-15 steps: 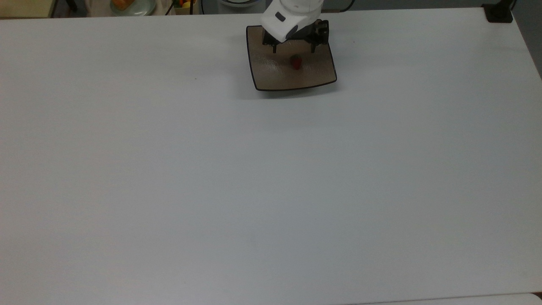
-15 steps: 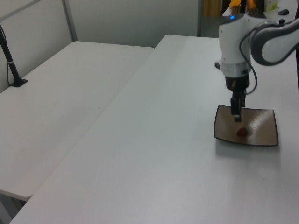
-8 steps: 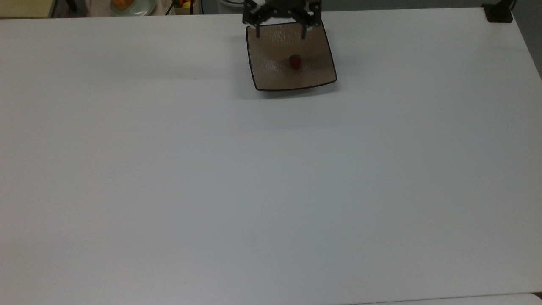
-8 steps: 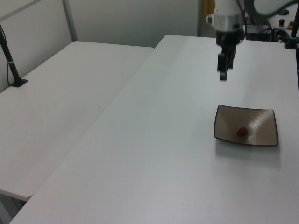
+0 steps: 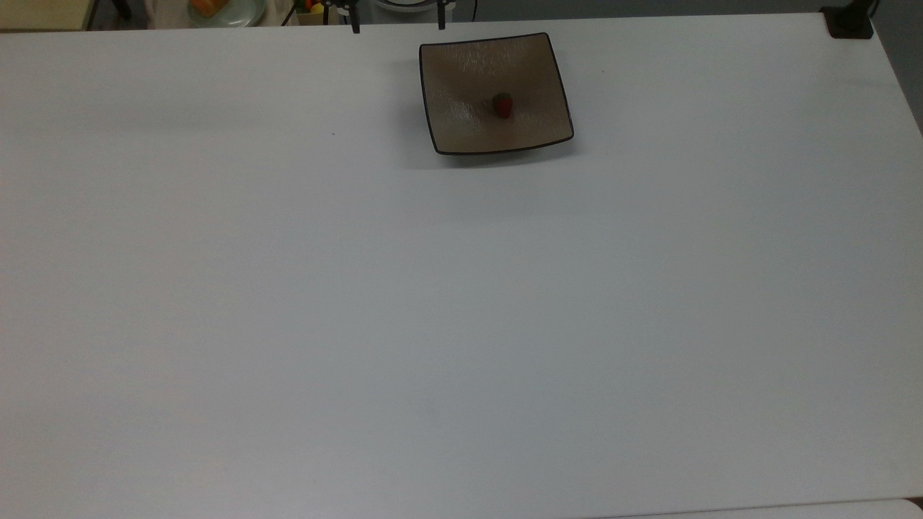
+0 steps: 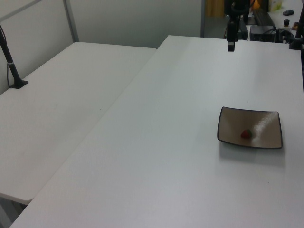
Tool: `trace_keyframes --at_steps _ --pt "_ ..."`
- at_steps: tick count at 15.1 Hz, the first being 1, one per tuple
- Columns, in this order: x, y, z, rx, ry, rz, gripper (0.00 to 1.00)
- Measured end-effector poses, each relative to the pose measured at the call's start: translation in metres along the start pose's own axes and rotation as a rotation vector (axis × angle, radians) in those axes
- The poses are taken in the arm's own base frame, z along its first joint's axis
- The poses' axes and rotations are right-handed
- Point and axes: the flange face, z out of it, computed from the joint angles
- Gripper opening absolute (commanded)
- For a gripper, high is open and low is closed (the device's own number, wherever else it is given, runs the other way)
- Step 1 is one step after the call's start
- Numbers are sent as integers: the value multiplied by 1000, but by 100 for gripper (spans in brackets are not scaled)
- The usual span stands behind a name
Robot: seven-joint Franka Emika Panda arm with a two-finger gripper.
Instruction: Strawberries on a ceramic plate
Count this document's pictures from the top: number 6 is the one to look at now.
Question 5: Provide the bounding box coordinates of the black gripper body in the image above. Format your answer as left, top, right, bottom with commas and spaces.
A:
230, 0, 250, 17

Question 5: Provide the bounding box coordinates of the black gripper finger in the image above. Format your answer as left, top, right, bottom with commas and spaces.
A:
226, 16, 239, 53

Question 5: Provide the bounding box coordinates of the brown square ceramic plate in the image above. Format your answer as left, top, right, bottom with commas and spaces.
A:
217, 106, 283, 150

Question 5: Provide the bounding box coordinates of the yellow panel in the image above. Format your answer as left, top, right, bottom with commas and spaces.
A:
205, 0, 225, 18

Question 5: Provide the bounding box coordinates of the black keyboard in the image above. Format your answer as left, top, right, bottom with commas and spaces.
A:
253, 10, 276, 27

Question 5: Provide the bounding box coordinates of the large black box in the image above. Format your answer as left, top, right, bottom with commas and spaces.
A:
250, 24, 278, 43

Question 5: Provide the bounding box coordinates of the green and white box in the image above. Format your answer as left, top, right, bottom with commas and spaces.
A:
268, 0, 284, 12

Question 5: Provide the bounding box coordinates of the grey partition post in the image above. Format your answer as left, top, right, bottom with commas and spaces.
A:
63, 0, 79, 44
199, 0, 207, 38

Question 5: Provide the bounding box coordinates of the black clamp mount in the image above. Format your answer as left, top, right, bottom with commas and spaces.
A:
276, 28, 304, 51

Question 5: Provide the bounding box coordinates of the black camera pole with base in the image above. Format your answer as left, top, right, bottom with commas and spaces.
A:
0, 23, 29, 90

